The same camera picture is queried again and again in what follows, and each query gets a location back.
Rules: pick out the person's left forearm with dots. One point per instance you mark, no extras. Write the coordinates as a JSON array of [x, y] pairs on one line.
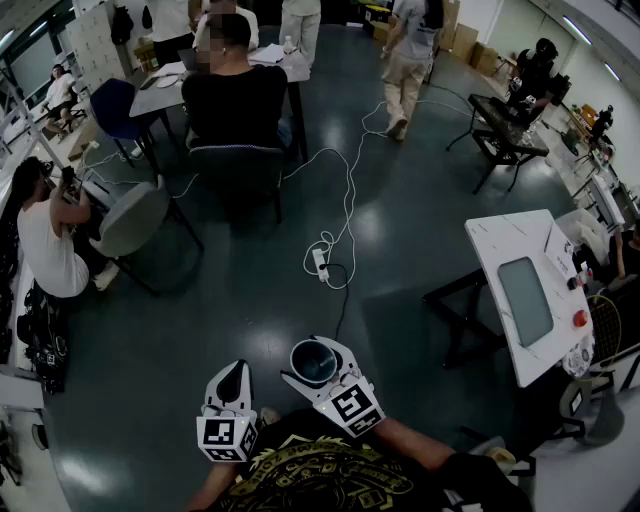
[[212, 487]]

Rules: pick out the grey chair with label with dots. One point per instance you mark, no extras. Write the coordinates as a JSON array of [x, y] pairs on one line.
[[607, 420]]

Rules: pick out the black glass table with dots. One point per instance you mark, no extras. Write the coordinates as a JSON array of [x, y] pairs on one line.
[[505, 127]]

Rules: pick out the black chair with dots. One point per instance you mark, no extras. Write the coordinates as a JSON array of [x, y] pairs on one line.
[[235, 170]]

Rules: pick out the black white patterned cushion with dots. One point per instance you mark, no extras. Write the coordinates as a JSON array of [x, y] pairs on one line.
[[580, 357]]

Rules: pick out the white papers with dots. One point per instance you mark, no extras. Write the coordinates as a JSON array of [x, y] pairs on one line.
[[267, 54]]

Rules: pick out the white meeting table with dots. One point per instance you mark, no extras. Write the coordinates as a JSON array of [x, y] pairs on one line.
[[155, 100]]

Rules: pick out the beige green toy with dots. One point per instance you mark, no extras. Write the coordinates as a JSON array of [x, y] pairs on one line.
[[500, 454]]

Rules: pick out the person's right forearm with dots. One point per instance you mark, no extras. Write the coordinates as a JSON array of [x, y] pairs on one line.
[[415, 445]]

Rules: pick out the white marble table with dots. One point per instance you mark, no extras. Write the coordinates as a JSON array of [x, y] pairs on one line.
[[505, 235]]

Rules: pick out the clear water bottle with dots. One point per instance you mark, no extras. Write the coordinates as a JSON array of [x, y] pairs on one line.
[[289, 52]]

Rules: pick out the person's left shoe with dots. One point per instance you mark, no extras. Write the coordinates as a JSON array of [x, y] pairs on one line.
[[270, 414]]

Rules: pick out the cola bottle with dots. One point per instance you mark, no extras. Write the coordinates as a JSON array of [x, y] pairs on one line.
[[575, 282]]

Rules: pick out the black backpack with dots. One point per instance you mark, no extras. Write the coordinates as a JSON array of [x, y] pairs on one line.
[[121, 25]]

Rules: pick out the large cardboard box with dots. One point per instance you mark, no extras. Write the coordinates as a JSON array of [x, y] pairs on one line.
[[449, 25]]

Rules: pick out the white lockers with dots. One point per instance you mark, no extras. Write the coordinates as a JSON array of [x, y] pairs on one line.
[[92, 45]]

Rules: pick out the white power strip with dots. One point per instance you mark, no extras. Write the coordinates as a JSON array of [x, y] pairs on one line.
[[320, 260]]

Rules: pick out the grey shell chair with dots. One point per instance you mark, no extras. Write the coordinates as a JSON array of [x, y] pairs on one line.
[[132, 210]]

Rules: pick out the low cardboard box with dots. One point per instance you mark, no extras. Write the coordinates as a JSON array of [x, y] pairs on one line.
[[486, 60]]

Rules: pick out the white plate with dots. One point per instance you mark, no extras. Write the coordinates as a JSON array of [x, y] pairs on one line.
[[167, 81]]

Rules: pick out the blue chair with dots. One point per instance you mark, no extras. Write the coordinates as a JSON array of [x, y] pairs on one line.
[[112, 107]]

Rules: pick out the person's black printed t-shirt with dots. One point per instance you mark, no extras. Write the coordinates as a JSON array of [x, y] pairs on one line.
[[325, 475]]

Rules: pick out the red apple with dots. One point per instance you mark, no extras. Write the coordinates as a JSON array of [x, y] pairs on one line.
[[581, 318]]

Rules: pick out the medium cardboard box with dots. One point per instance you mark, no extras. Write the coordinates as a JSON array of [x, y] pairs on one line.
[[466, 42]]

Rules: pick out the black equipment pile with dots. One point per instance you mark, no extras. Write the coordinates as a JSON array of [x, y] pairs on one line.
[[45, 345]]

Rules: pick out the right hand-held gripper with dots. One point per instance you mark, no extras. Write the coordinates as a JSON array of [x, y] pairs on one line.
[[355, 407]]

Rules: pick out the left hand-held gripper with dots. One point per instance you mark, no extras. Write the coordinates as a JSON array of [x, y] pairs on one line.
[[220, 435]]

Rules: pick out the grey ribbed cup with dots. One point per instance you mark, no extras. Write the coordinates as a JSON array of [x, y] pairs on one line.
[[314, 362]]

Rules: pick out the white printed card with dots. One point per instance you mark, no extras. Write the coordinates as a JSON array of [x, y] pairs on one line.
[[560, 257]]

